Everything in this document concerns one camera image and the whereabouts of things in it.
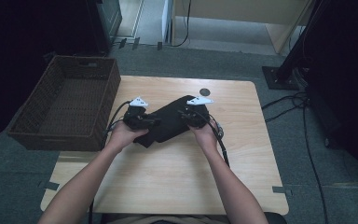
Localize black floor cable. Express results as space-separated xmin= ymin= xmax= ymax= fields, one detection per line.
xmin=264 ymin=104 xmax=306 ymax=123
xmin=301 ymin=96 xmax=330 ymax=224
xmin=260 ymin=92 xmax=309 ymax=110

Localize black hanging cable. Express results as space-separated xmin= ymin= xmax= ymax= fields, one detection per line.
xmin=171 ymin=0 xmax=192 ymax=49

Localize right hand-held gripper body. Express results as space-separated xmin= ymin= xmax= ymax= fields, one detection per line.
xmin=182 ymin=96 xmax=214 ymax=129

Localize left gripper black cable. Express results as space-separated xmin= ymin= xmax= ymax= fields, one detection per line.
xmin=88 ymin=100 xmax=133 ymax=224

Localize person's left hand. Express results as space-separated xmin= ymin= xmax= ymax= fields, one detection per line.
xmin=105 ymin=120 xmax=149 ymax=153

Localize white board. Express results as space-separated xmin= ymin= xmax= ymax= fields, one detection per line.
xmin=161 ymin=0 xmax=173 ymax=44

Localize black metal stand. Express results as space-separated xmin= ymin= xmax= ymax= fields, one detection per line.
xmin=261 ymin=0 xmax=327 ymax=91

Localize brown wicker basket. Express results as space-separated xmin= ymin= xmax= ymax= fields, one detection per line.
xmin=7 ymin=55 xmax=121 ymax=152

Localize black pants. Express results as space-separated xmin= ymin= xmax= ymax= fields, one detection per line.
xmin=133 ymin=94 xmax=211 ymax=148

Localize dark curtain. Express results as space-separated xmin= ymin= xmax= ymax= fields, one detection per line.
xmin=304 ymin=0 xmax=358 ymax=190
xmin=0 ymin=0 xmax=90 ymax=146

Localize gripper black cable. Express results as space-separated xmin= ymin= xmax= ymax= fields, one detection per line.
xmin=88 ymin=100 xmax=133 ymax=224
xmin=203 ymin=111 xmax=231 ymax=167

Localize light wooden cabinet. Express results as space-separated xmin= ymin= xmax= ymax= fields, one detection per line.
xmin=171 ymin=0 xmax=314 ymax=56

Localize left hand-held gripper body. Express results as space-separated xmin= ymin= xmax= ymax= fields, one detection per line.
xmin=123 ymin=96 xmax=154 ymax=131

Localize black chair armrest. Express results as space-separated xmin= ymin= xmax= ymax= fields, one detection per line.
xmin=265 ymin=212 xmax=288 ymax=224

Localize dark cabinet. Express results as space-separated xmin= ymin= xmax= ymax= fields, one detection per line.
xmin=85 ymin=0 xmax=123 ymax=56

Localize person's beige clothing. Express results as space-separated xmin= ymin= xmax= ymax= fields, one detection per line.
xmin=105 ymin=214 xmax=222 ymax=224

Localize person's right hand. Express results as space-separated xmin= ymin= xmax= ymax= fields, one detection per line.
xmin=188 ymin=121 xmax=220 ymax=153

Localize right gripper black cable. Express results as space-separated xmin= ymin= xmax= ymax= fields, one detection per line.
xmin=203 ymin=111 xmax=231 ymax=167

